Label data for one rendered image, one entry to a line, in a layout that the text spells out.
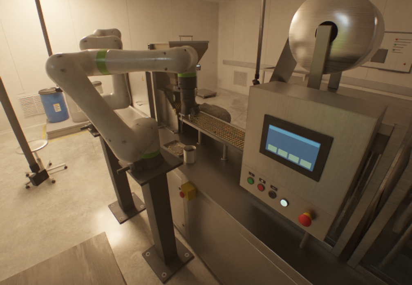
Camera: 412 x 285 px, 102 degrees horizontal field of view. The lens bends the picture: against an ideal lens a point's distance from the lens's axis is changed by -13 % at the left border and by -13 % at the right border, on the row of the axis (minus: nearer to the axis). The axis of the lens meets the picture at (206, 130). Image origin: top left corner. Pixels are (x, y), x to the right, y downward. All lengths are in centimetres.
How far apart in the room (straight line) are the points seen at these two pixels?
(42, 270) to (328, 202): 110
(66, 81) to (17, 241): 183
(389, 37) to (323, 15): 378
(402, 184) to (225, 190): 72
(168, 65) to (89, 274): 90
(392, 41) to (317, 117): 406
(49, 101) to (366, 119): 437
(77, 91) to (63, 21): 416
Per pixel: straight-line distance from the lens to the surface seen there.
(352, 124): 51
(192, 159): 123
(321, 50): 77
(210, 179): 112
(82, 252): 109
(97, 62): 95
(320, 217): 66
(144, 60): 84
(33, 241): 233
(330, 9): 80
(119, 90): 152
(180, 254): 175
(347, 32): 78
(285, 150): 59
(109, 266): 100
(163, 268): 171
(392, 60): 453
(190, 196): 112
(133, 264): 179
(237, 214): 95
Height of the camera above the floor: 152
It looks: 26 degrees down
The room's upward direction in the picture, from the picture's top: straight up
